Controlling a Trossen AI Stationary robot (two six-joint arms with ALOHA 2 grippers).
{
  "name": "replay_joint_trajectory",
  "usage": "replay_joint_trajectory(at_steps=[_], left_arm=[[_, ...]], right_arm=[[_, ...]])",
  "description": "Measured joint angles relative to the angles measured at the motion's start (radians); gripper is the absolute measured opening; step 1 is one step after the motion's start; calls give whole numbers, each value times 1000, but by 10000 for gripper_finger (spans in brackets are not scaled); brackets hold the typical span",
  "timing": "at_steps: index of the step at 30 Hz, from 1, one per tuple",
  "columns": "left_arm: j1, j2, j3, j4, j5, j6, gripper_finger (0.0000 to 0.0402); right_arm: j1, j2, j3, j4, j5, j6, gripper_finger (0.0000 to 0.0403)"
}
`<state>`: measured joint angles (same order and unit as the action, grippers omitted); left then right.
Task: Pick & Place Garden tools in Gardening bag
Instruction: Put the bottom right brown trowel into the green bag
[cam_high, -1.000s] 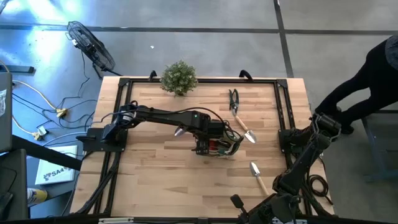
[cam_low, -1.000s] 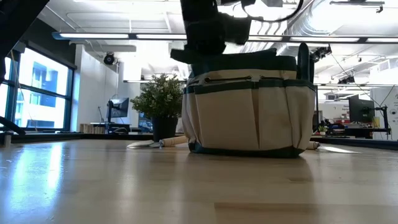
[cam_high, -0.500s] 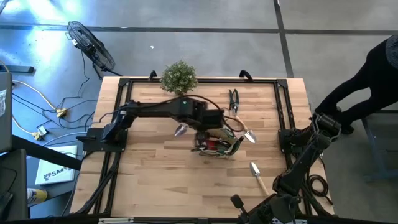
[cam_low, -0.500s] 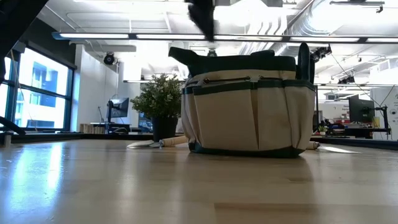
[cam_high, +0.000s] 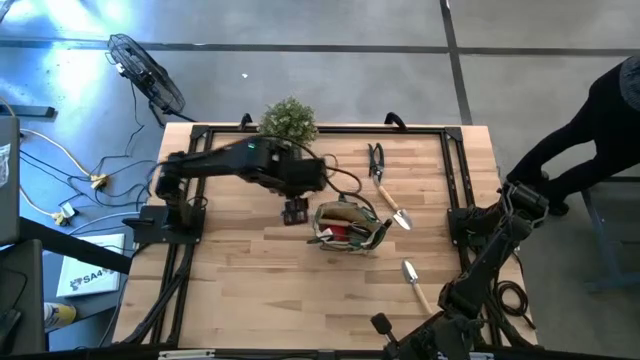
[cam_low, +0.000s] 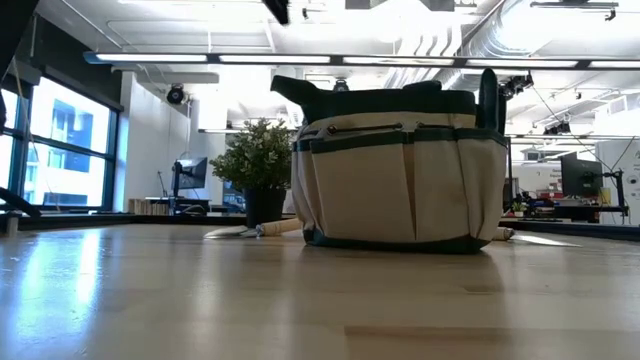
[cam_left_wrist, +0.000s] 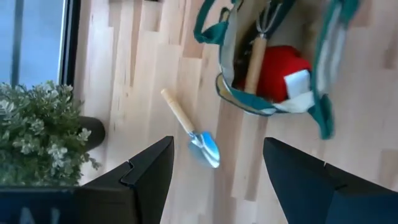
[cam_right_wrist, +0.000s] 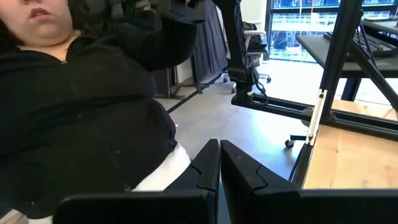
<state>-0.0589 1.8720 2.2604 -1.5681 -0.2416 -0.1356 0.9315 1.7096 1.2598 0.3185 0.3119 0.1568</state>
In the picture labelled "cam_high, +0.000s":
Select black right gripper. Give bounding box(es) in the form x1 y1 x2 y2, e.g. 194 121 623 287
370 312 444 360

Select coiled black cable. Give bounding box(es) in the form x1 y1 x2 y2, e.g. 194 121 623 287
492 279 537 331

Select black aluminium table frame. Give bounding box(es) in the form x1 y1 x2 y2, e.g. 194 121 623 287
119 124 539 351

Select person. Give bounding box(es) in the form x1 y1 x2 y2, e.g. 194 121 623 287
504 54 640 217

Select wide-blade wooden-handled trowel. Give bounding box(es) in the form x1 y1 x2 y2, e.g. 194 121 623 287
375 182 414 232

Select cream green-trimmed gardening bag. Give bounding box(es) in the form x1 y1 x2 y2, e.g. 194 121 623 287
306 198 394 254

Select green plant in black pot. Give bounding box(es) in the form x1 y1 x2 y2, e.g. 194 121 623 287
257 96 320 147

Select black pruning shears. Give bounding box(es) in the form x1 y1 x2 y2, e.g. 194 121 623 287
367 142 386 184

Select narrow-blade wooden-handled trowel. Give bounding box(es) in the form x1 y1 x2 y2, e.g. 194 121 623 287
401 258 434 316

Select grey flat case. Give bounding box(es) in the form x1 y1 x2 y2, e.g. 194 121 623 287
0 115 21 247

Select red and black garden glove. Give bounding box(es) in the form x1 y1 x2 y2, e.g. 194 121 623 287
323 224 351 243

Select yellow bottle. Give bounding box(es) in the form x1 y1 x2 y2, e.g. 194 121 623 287
43 301 78 332

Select blue metal stand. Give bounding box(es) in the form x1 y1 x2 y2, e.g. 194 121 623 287
579 174 640 294

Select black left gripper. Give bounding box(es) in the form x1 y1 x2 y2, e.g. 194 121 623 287
279 158 329 226

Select black floor fan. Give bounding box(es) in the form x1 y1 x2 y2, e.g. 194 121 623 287
104 33 197 127

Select white printed box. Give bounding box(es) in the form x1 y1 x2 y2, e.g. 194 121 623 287
55 233 126 299

